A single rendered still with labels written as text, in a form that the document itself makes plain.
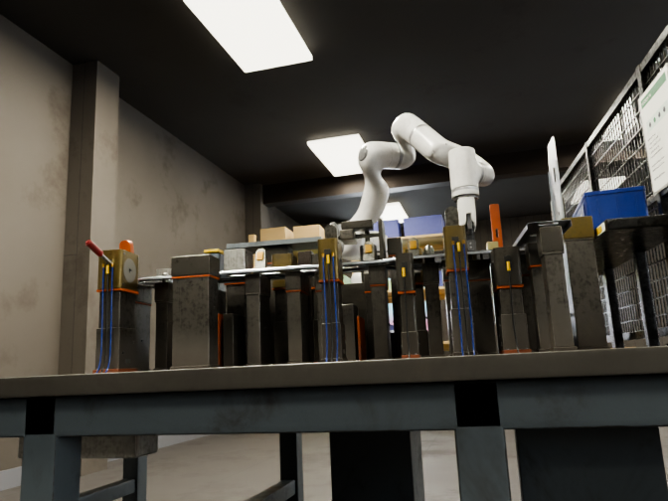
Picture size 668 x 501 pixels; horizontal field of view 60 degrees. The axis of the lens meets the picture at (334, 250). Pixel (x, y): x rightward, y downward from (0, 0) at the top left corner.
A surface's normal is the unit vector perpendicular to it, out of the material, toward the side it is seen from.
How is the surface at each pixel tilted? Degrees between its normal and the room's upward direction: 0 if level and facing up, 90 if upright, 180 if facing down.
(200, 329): 90
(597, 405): 90
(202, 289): 90
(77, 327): 90
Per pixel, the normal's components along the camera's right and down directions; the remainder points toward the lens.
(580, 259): -0.17, -0.18
